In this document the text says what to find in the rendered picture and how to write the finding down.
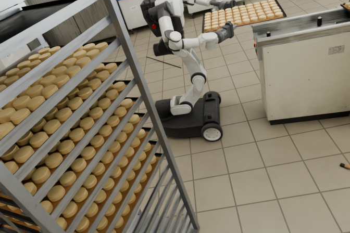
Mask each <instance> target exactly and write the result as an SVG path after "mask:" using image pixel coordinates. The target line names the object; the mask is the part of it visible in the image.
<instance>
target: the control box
mask: <svg viewBox="0 0 350 233"><path fill-rule="evenodd" d="M253 35H254V44H255V49H257V52H256V55H257V58H258V60H259V61H261V60H263V59H262V51H261V47H258V46H257V41H256V38H257V39H259V37H258V34H257V33H254V34H253ZM256 46H257V48H256Z"/></svg>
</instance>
